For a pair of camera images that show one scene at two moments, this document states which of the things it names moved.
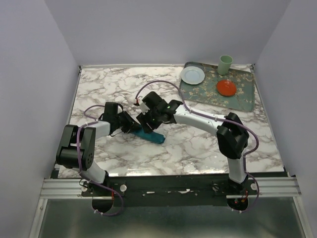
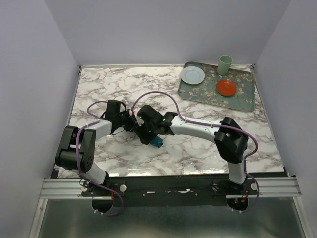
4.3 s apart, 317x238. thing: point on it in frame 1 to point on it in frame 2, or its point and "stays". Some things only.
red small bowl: x=226 y=88 stays
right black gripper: x=143 y=119 to x=140 y=130
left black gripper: x=132 y=125 stays
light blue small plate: x=192 y=75 stays
